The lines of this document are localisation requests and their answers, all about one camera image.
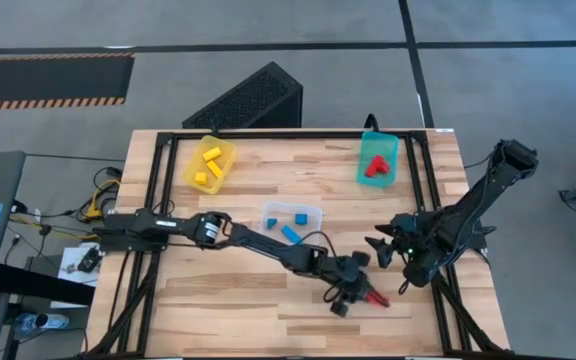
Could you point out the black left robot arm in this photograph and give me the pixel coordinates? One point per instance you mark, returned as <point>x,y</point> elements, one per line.
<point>168,225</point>

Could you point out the plastic water bottle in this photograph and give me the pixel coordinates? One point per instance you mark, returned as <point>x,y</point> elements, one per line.
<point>43,321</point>

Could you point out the black aluminium table frame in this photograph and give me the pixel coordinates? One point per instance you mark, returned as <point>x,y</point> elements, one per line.
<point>288,135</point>

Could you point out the teal translucent plastic bin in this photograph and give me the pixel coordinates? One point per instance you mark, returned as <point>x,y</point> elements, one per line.
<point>378,145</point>

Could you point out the small black device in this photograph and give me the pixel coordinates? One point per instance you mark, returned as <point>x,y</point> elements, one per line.
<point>89,260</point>

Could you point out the blue cube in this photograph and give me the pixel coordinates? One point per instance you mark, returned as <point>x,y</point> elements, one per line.
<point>301,219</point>

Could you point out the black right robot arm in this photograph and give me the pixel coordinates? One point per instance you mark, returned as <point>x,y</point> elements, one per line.
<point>468,215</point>

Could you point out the long red block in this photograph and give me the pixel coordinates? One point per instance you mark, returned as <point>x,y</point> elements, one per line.
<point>374,166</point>
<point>378,299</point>

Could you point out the long blue block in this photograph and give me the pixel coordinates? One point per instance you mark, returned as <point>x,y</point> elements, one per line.
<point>291,234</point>

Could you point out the yellow translucent plastic bin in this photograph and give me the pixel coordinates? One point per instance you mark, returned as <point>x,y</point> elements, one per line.
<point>210,187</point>

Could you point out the yellow rectangular block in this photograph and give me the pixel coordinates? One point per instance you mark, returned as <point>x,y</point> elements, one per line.
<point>212,154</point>
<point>215,169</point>

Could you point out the small yellow cube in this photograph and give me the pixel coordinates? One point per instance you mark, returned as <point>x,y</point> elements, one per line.
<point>200,178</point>

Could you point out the black perforated computer case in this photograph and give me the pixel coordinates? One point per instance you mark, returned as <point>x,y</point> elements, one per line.
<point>253,102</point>

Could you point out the clear plastic bin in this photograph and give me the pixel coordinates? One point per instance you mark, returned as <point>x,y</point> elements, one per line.
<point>313,210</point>

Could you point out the black hazard striped floor mat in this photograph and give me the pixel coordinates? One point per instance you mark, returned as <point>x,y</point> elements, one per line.
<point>48,80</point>

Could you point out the white paper sheet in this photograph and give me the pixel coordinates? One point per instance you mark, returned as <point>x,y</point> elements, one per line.
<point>70,260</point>

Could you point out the small blue wedge block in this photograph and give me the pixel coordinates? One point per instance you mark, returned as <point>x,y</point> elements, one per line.
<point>271,223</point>

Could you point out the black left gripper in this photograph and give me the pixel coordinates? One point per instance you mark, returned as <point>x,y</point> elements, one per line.
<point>348,275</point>

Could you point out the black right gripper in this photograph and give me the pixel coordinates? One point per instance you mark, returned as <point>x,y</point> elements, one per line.
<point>405,237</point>

